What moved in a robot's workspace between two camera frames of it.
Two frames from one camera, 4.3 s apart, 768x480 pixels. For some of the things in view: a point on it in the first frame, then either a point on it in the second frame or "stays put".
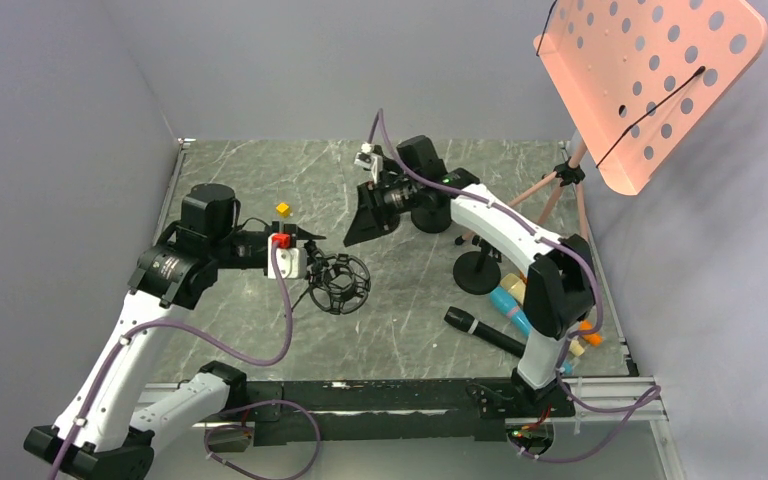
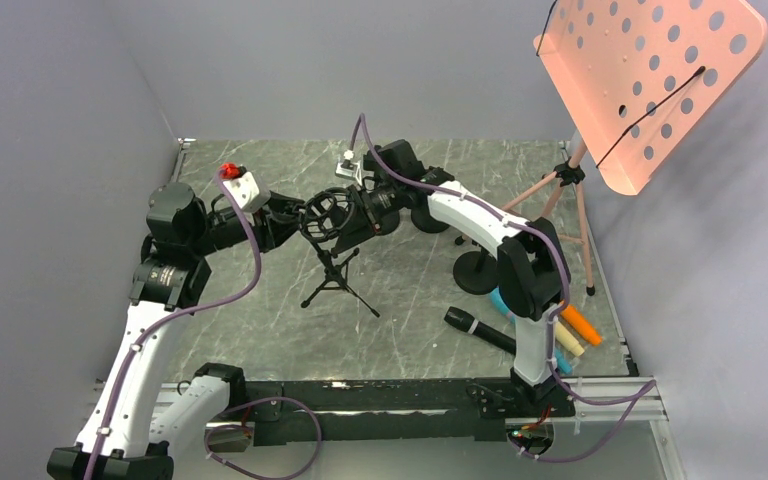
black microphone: [464, 321] stays put
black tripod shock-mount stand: [337, 284] -> [323, 216]
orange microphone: [594, 339] stays put
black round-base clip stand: [477, 272] stays put
